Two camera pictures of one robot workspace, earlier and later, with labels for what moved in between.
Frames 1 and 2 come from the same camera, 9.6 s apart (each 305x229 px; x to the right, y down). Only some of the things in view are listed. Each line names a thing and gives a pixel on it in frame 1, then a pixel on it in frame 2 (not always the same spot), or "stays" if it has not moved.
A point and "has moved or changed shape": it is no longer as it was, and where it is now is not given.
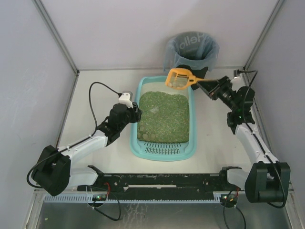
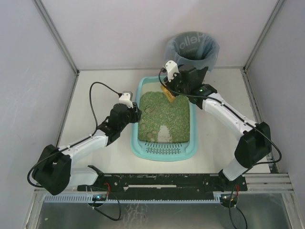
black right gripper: [213, 88] -> [175, 87]
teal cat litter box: [185, 150] stays
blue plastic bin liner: [191, 49] stays
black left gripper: [136, 113] stays
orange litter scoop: [179, 78] has moved or changed shape
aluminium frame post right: [264, 33] stays
